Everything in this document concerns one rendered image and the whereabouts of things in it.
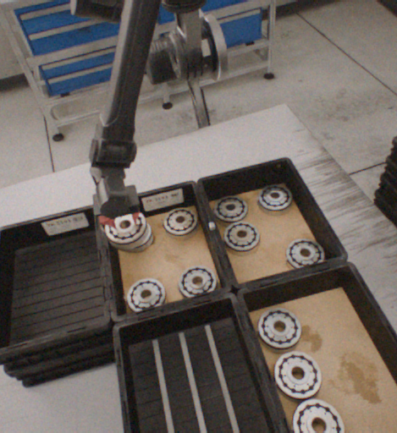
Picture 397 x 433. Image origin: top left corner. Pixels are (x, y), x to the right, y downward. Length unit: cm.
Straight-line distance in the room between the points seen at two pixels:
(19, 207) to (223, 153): 81
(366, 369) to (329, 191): 68
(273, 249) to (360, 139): 177
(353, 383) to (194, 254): 51
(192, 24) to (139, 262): 71
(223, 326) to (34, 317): 51
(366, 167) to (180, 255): 172
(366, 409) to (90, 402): 67
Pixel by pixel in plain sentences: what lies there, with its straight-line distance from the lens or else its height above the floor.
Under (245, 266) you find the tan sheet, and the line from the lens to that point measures 117.
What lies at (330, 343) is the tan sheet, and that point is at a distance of 108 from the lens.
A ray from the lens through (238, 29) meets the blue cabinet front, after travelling 312.
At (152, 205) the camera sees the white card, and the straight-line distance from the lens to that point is 128.
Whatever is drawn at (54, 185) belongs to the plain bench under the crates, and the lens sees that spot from 173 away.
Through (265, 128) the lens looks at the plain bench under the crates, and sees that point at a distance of 179.
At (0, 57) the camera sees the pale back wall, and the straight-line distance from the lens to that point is 383.
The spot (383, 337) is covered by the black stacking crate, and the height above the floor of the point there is 89.
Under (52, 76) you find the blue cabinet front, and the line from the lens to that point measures 294.
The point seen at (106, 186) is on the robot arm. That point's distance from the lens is 83.
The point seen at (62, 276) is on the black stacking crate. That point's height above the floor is 83.
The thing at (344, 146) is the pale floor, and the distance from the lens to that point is 281.
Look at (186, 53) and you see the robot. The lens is 135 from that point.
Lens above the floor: 181
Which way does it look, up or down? 49 degrees down
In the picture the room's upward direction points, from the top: 9 degrees counter-clockwise
